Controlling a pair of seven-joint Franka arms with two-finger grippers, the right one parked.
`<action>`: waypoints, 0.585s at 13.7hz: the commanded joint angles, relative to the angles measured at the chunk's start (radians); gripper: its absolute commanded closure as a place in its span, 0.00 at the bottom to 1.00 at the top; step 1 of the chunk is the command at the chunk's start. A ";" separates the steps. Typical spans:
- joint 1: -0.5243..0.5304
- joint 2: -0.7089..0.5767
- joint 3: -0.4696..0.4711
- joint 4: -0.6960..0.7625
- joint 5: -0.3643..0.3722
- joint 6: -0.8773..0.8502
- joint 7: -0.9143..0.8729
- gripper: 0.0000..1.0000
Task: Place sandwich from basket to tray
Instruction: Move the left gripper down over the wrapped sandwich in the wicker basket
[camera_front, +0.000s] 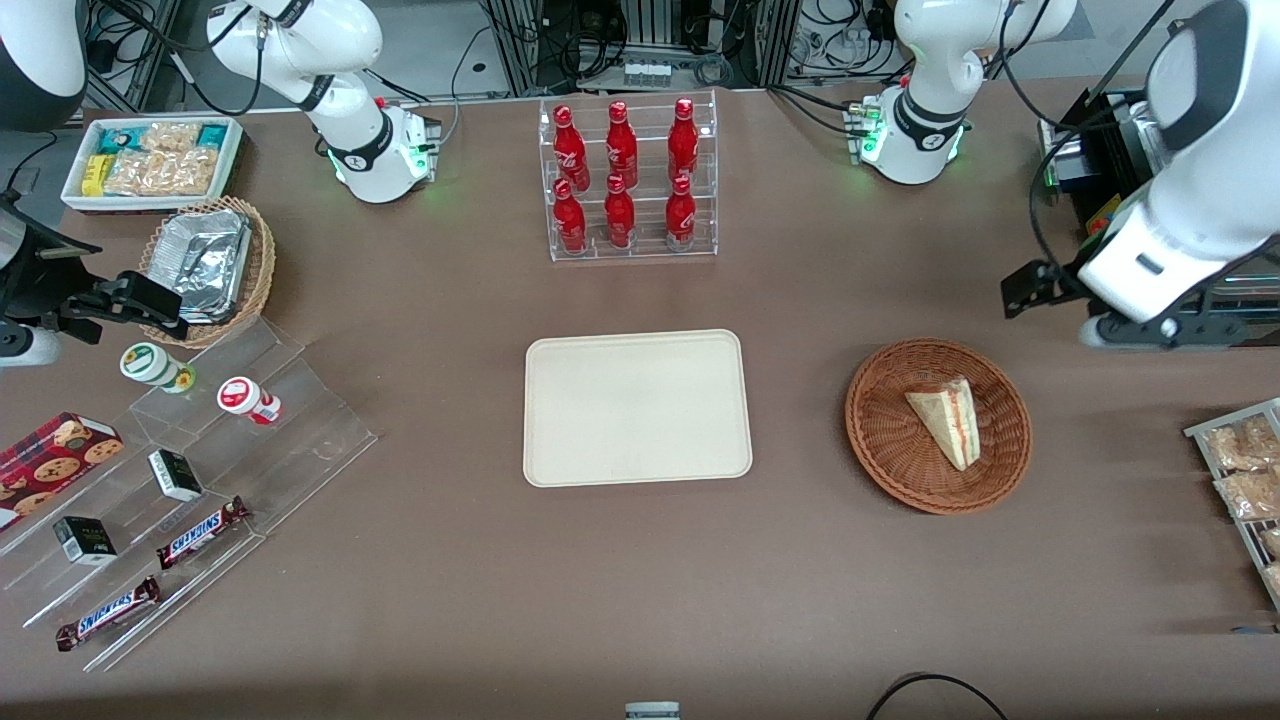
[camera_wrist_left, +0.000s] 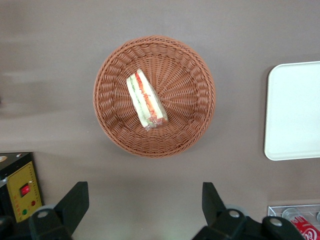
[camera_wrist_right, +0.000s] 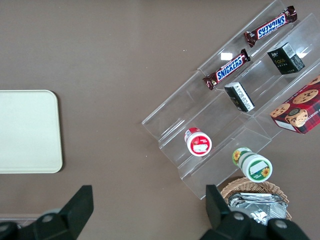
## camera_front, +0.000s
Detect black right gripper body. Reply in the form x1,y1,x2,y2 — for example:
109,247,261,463
0,213,102,328

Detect triangle sandwich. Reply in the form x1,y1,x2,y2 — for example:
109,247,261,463
905,376,982,472

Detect light tan wicker basket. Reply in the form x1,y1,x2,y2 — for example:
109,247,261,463
138,195,277,350

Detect tray of packaged pastries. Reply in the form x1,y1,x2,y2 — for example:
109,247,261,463
1184,397,1280,613

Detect brown round wicker basket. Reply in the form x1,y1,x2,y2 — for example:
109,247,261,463
845,338,1033,516

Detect beige plastic tray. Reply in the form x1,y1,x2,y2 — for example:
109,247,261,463
523,329,754,489

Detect green lidded white cup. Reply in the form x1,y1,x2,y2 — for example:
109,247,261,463
119,341,197,395

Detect stack of foil trays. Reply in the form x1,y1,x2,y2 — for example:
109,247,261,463
154,209,253,327

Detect clear rice cracker bag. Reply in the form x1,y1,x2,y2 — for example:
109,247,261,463
138,121,204,154
103,148,220,198

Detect black hot dog machine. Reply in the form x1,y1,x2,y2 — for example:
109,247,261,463
1038,85,1280,347

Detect red lidded white cup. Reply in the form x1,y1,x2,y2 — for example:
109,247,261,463
216,375,284,427

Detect red plaid cookie box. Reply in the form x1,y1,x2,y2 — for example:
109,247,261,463
0,411,127,532

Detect white rectangular snack bin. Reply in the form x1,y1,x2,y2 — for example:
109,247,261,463
60,115,247,216

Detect small black box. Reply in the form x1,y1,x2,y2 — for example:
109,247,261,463
51,515,119,568
147,448,205,504

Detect clear acrylic stepped shelf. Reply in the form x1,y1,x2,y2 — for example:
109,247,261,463
0,317,380,674

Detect Snickers chocolate bar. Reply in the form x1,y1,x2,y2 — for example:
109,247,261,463
156,496,252,572
54,576,162,653

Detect red soda bottle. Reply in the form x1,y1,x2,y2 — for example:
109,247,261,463
667,97,701,185
665,175,698,253
604,173,638,251
553,178,590,256
605,100,640,191
553,104,592,193

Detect clear acrylic bottle rack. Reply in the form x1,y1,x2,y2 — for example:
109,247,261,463
538,89,719,264

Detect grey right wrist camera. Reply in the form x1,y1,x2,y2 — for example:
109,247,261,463
0,325,63,368

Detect black cable loop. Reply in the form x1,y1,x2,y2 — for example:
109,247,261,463
864,672,1013,720

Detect aluminium frame rack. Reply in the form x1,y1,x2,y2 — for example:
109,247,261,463
478,0,803,97

